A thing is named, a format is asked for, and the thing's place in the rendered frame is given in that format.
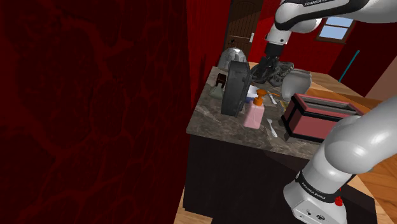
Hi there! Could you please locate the grey green flask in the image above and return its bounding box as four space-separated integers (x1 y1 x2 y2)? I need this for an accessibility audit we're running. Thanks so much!
207 85 225 101

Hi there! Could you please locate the brown wooden door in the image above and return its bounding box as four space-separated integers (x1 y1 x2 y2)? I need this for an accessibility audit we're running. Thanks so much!
223 0 265 60

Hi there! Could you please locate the dark brown small object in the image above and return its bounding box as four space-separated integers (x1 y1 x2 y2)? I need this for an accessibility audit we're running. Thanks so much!
216 73 228 88

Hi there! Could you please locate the pink soap dispenser orange pump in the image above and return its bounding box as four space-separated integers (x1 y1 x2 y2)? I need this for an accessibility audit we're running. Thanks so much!
242 94 266 130

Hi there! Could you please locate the dark grey upright appliance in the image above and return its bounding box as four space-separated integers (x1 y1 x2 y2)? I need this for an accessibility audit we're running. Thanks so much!
220 60 253 118

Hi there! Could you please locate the red toaster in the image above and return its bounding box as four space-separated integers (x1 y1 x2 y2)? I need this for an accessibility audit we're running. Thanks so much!
281 92 365 144

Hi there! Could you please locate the grey dome cover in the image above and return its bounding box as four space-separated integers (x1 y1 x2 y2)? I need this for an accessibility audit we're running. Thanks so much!
217 46 248 71

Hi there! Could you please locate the wooden framed window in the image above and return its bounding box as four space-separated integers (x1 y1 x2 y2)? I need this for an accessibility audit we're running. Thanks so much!
315 17 357 45

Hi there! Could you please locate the teal pole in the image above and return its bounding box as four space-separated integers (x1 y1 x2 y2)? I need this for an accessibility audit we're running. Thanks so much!
337 50 361 83

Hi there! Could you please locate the dark kitchen cabinet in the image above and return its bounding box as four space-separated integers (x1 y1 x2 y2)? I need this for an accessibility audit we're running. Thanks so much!
182 133 312 224

